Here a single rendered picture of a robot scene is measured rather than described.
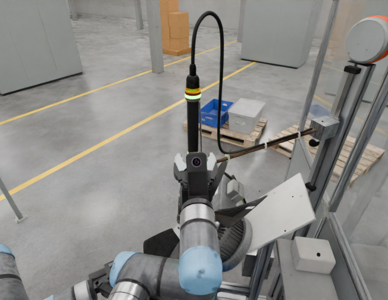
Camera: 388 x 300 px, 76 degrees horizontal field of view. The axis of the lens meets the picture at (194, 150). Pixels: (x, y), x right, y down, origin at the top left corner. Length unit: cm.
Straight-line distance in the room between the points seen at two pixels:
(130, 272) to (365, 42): 105
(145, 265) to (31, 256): 233
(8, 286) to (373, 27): 129
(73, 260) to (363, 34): 256
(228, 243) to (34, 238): 222
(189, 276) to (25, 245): 259
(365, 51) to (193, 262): 95
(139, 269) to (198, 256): 15
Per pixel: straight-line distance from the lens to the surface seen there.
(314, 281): 147
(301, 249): 141
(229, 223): 84
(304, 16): 767
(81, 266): 258
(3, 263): 80
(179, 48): 884
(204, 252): 46
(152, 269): 56
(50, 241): 288
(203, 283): 46
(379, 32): 112
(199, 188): 55
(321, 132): 114
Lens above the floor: 206
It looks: 34 degrees down
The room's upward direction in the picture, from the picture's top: straight up
